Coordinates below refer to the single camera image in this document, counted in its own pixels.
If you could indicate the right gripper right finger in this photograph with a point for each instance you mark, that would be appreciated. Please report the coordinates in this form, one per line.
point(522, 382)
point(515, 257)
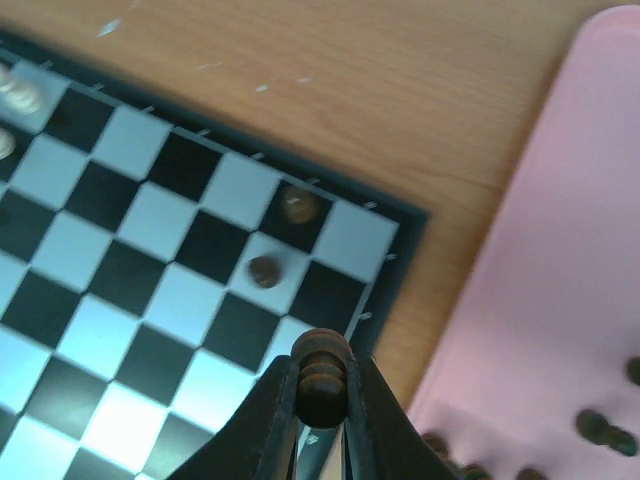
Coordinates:
point(379, 441)

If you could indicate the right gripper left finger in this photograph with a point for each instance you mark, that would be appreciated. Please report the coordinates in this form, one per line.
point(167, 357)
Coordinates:
point(260, 439)

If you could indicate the dark pawn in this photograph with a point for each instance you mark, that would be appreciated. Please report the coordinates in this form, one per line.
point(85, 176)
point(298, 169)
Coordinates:
point(299, 205)
point(322, 356)
point(264, 271)

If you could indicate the dark chess piece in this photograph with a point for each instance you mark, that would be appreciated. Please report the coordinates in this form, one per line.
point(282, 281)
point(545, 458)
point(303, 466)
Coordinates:
point(632, 370)
point(595, 428)
point(530, 473)
point(475, 472)
point(437, 444)

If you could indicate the light chess piece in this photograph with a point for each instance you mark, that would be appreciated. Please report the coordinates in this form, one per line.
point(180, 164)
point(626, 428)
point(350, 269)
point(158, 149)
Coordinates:
point(20, 96)
point(7, 143)

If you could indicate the pink plastic tray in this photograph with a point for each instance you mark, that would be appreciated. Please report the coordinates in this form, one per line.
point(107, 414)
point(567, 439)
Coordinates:
point(549, 315)

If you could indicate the black white chessboard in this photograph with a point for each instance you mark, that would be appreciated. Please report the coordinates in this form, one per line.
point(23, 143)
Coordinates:
point(131, 329)

